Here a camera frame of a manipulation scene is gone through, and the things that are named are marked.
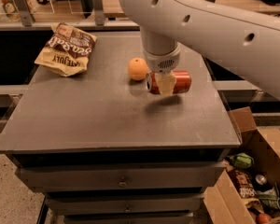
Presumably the green snack bag in box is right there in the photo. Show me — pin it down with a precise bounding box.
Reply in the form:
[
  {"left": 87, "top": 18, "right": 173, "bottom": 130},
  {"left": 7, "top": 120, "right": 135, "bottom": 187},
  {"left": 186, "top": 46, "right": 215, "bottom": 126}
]
[{"left": 228, "top": 153, "right": 254, "bottom": 169}]

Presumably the dark can in box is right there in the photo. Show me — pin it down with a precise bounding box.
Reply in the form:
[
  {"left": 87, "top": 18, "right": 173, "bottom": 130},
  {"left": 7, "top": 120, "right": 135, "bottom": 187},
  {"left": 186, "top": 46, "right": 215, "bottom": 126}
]
[{"left": 253, "top": 175, "right": 271, "bottom": 191}]

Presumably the grey drawer cabinet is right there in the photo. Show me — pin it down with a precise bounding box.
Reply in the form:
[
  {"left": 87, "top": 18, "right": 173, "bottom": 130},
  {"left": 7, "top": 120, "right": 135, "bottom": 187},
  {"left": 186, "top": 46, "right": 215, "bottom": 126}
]
[{"left": 0, "top": 32, "right": 240, "bottom": 224}]

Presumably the brown chip bag in box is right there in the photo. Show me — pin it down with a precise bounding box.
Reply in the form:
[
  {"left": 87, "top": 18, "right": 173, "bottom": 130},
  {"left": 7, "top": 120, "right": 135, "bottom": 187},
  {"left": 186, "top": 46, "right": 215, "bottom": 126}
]
[{"left": 226, "top": 164, "right": 264, "bottom": 214}]

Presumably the top drawer knob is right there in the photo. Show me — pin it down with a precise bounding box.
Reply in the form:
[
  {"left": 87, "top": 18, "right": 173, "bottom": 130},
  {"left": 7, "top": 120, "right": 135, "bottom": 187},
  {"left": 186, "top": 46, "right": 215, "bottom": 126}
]
[{"left": 118, "top": 177, "right": 128, "bottom": 188}]

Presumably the orange fruit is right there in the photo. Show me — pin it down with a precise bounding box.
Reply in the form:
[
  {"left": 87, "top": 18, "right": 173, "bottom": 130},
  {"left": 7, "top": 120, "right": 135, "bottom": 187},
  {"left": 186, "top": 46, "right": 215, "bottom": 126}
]
[{"left": 128, "top": 58, "right": 148, "bottom": 81}]

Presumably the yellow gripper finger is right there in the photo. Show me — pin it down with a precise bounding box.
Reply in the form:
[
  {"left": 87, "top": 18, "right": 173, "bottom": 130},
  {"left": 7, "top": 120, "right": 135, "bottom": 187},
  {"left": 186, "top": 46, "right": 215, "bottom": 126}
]
[{"left": 155, "top": 72, "right": 176, "bottom": 96}]

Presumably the metal railing post middle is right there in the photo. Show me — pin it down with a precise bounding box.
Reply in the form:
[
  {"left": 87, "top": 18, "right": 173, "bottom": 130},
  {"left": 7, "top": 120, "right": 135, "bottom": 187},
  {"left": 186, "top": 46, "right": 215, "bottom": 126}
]
[{"left": 92, "top": 0, "right": 105, "bottom": 26}]

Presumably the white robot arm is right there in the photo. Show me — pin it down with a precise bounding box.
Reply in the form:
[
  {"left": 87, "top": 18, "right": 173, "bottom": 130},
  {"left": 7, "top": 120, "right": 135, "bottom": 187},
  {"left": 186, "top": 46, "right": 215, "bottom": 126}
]
[{"left": 119, "top": 0, "right": 280, "bottom": 101}]

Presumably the red coke can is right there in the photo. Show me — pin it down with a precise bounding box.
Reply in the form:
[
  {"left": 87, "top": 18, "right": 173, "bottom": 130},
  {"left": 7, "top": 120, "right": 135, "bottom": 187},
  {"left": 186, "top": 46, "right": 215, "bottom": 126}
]
[{"left": 146, "top": 71, "right": 191, "bottom": 95}]

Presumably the metal railing post left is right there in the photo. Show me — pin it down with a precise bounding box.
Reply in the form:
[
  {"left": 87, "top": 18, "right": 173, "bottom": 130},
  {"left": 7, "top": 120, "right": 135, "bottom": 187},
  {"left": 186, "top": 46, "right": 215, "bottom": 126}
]
[{"left": 14, "top": 0, "right": 35, "bottom": 27}]

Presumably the red apple in box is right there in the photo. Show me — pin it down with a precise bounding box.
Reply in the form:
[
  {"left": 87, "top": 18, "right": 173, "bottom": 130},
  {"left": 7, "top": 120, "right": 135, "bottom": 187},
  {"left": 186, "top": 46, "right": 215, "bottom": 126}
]
[{"left": 257, "top": 213, "right": 272, "bottom": 224}]

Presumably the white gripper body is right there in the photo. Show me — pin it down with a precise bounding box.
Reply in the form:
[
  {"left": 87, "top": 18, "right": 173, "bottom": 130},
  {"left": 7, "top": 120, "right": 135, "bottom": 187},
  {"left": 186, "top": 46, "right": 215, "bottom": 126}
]
[{"left": 144, "top": 43, "right": 180, "bottom": 73}]

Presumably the sea salt chip bag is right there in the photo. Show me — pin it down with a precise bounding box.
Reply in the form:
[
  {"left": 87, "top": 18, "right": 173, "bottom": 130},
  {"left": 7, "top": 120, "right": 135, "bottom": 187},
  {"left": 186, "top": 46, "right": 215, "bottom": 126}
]
[{"left": 35, "top": 22, "right": 97, "bottom": 77}]

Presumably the pale green bag in box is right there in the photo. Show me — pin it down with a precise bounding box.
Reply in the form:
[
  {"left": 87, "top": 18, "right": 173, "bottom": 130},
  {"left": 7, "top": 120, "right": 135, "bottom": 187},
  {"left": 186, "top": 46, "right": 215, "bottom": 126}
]
[{"left": 257, "top": 187, "right": 280, "bottom": 210}]

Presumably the cardboard box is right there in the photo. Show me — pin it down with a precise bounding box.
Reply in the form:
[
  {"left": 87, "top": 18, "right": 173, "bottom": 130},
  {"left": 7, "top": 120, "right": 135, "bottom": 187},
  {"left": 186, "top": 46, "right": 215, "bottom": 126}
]
[{"left": 204, "top": 107, "right": 280, "bottom": 224}]

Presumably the drawer knob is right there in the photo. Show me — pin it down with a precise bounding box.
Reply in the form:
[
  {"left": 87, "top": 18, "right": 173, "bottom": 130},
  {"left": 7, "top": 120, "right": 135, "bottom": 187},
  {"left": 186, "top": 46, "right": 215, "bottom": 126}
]
[
  {"left": 118, "top": 177, "right": 128, "bottom": 188},
  {"left": 124, "top": 205, "right": 132, "bottom": 213}
]

